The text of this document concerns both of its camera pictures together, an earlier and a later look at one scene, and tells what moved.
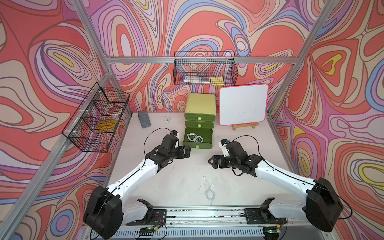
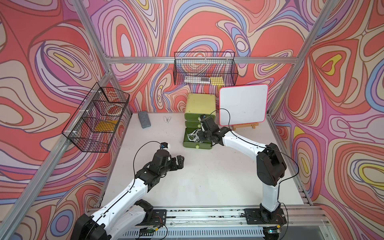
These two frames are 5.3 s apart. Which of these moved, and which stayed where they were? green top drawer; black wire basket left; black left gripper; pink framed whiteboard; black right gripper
Moved: black right gripper; black left gripper
Stayed: pink framed whiteboard; green top drawer; black wire basket left
